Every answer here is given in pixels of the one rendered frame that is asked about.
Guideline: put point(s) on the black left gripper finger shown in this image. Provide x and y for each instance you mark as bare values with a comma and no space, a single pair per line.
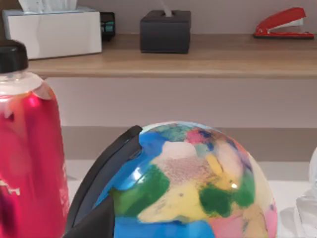
99,223

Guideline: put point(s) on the red bottle with black cap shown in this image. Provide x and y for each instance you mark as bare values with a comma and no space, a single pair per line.
27,153

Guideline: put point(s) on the wooden shelf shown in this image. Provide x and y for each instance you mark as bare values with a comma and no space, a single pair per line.
173,62

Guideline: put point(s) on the white tissue box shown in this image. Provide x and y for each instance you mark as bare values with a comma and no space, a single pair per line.
54,32

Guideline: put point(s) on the small black box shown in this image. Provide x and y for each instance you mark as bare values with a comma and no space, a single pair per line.
108,26

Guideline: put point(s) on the black tissue box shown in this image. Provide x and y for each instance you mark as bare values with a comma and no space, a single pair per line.
165,32

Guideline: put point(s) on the clear plastic bottle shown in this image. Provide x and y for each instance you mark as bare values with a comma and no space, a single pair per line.
309,198

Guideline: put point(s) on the red stapler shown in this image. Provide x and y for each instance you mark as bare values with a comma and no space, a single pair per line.
284,24

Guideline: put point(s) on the colourful globe with black frame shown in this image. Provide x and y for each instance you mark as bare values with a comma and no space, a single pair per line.
188,183

